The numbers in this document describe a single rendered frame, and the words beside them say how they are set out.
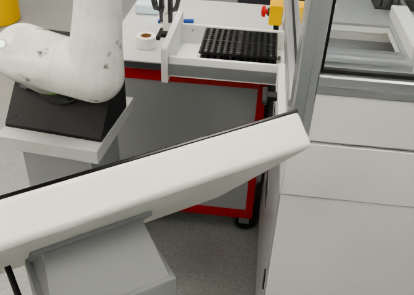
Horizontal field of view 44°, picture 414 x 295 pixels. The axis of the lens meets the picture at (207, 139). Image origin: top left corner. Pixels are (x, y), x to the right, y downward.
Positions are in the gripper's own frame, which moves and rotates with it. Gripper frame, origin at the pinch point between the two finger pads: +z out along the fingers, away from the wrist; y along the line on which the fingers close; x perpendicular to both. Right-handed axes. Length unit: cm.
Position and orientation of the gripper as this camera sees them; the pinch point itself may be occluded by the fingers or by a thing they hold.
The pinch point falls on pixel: (166, 21)
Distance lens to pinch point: 156.9
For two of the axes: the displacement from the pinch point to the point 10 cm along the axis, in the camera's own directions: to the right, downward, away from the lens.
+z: -0.3, 8.2, 5.7
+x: -1.2, 5.7, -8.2
